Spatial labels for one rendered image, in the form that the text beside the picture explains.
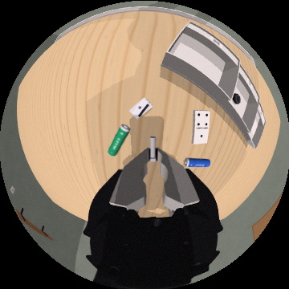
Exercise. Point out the white domino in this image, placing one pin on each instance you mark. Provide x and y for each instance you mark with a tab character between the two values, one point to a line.
201	123

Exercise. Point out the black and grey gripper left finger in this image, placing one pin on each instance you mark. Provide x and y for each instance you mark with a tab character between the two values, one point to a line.
124	191

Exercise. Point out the white rack of three labelled bins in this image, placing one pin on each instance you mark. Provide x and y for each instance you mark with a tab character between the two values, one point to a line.
198	56

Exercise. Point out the green aa battery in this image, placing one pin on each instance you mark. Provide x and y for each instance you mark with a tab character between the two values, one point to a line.
118	139

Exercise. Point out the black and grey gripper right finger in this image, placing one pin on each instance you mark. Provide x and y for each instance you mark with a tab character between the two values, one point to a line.
183	189

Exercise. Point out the blue battery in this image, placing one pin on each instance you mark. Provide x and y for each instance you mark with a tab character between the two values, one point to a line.
195	162

